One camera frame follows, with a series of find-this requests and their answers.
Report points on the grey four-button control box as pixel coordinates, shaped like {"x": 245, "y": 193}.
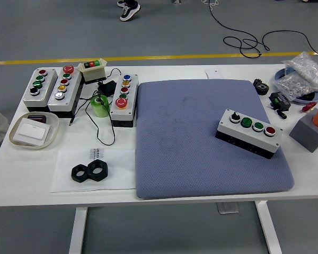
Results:
{"x": 250, "y": 137}
{"x": 49, "y": 79}

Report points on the grey five-button control box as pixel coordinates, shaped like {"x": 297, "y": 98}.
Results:
{"x": 116, "y": 114}
{"x": 72, "y": 90}

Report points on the blue-grey padded mat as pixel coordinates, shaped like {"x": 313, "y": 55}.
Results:
{"x": 188, "y": 148}

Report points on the green film roll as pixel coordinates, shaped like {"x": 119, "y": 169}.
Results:
{"x": 102, "y": 109}

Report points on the black power adapter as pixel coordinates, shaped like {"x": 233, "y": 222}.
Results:
{"x": 108, "y": 87}

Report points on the black hex nut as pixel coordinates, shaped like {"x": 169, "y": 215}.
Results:
{"x": 74, "y": 176}
{"x": 104, "y": 174}

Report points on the white shallow tray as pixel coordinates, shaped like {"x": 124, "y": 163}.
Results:
{"x": 52, "y": 137}

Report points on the black gear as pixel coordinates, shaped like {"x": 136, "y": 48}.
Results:
{"x": 261, "y": 88}

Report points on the background person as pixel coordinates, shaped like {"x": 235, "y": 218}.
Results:
{"x": 130, "y": 12}

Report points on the dark red small box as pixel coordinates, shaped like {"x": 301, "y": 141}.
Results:
{"x": 38, "y": 118}

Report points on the black module with green terminals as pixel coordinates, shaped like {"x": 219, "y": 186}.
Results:
{"x": 281, "y": 101}

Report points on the grey stand foot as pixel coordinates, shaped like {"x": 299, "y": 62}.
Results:
{"x": 176, "y": 1}

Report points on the white table leg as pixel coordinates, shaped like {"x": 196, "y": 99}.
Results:
{"x": 78, "y": 230}
{"x": 269, "y": 230}

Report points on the clear bag of metal washers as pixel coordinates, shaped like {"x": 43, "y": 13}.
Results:
{"x": 291, "y": 86}

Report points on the grey block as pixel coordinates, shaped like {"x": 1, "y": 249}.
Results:
{"x": 307, "y": 135}

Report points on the small red part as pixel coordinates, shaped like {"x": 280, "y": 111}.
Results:
{"x": 308, "y": 107}

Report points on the clear bag of white parts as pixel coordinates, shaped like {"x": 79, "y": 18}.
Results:
{"x": 304, "y": 66}

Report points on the cream switch box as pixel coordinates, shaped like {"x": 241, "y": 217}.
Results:
{"x": 94, "y": 74}

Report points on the grey under-table bracket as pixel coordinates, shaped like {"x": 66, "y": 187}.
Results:
{"x": 228, "y": 208}

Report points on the white wall switch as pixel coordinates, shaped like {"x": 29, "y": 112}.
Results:
{"x": 31, "y": 131}

